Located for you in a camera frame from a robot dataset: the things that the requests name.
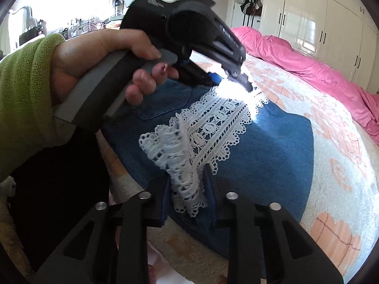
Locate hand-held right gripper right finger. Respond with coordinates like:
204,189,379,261
204,172,347,284

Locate white door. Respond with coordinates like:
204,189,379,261
227,0,266,31

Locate hanging bags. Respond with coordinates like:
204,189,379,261
235,0,264,27

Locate white orange fleece blanket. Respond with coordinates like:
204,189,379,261
108,50,379,284

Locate white wardrobe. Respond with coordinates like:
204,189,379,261
263,0,379,93

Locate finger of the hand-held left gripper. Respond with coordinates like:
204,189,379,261
221,70,254,93
176,62,222,87

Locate pink duvet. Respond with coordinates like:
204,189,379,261
230,26,379,146

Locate cream fluffy cloth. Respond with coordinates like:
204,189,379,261
0,176,16,203

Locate person's left hand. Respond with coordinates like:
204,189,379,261
52,29,180,106

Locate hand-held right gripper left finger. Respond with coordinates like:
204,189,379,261
32,175,172,284

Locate blue denim pants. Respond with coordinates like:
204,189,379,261
101,77,315,265

